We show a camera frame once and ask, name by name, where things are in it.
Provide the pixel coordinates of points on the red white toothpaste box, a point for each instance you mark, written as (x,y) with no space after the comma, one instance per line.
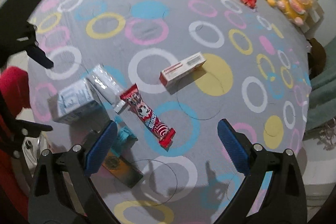
(174,73)

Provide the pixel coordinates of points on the red candy wrapper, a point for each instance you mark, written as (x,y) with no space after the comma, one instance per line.
(160,130)

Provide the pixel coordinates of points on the white blue carton box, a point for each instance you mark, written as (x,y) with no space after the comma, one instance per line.
(74,102)

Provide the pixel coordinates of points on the dark orange flat packet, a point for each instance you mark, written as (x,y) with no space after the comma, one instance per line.
(123,170)

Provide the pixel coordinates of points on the silver foil wrapper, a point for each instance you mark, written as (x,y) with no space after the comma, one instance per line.
(107,86)

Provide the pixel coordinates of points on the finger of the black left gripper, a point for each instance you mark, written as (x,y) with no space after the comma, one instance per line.
(23,134)
(39,56)

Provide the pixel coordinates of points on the large yellow pig plush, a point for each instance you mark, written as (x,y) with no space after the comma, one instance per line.
(295,10)

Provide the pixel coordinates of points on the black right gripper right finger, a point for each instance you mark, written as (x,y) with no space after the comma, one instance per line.
(285,198)

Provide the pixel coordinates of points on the green curtain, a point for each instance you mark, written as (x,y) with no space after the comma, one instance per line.
(322,97)

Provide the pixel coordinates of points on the blue teal snack wrapper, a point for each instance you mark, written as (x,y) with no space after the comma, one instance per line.
(125,137)

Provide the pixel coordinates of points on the grey bedsheet with coloured rings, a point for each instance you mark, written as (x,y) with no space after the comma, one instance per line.
(255,76)

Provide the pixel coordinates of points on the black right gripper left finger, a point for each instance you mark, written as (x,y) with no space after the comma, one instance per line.
(62,191)

